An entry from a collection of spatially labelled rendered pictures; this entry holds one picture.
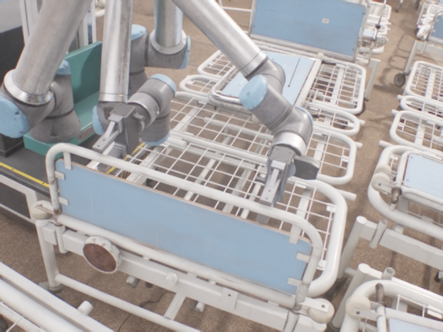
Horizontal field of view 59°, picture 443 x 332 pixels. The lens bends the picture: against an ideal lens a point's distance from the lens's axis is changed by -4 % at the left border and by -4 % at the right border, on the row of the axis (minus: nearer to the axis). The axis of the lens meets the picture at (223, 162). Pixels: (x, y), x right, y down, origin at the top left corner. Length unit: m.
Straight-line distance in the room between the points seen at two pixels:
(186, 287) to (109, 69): 0.67
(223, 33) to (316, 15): 1.67
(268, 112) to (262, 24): 1.83
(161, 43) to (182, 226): 0.91
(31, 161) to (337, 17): 1.96
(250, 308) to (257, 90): 0.57
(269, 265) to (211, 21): 0.65
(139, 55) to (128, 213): 0.88
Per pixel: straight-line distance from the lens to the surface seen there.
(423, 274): 2.12
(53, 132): 1.55
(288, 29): 2.83
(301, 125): 1.09
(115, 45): 1.29
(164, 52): 1.75
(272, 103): 1.06
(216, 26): 1.15
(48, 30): 1.18
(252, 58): 1.17
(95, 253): 1.20
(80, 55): 1.77
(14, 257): 1.91
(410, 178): 1.57
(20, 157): 1.89
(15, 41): 1.79
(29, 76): 1.28
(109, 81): 1.28
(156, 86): 1.19
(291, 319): 1.14
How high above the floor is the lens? 1.36
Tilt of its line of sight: 35 degrees down
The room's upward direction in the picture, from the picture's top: 8 degrees clockwise
